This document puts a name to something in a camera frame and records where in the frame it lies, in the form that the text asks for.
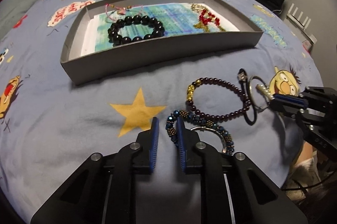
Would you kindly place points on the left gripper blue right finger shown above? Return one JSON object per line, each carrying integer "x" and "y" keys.
{"x": 180, "y": 128}

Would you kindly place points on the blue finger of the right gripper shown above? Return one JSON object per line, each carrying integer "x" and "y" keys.
{"x": 280, "y": 101}

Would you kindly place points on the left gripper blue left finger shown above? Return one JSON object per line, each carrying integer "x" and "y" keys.
{"x": 154, "y": 132}

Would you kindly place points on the pearl hair clip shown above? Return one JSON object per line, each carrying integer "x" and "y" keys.
{"x": 264, "y": 90}

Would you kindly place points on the black hair tie silver charm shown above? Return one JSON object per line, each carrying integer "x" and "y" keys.
{"x": 245, "y": 88}

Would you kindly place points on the blue cartoon bed sheet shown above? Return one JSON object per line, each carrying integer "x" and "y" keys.
{"x": 49, "y": 126}

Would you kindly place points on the white wifi router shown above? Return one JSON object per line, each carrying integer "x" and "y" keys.
{"x": 302, "y": 23}

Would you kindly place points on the grey cardboard tray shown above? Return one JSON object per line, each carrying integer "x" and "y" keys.
{"x": 146, "y": 52}

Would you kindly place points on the printed blue-green paper sheet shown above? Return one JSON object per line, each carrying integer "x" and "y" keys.
{"x": 117, "y": 25}

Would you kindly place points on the red bead gold tassel charm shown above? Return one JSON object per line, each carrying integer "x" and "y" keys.
{"x": 205, "y": 19}

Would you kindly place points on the gold round hair clip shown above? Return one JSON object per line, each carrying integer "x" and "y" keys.
{"x": 199, "y": 8}

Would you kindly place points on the grey-blue pillow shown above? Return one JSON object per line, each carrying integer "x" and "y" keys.
{"x": 11, "y": 12}

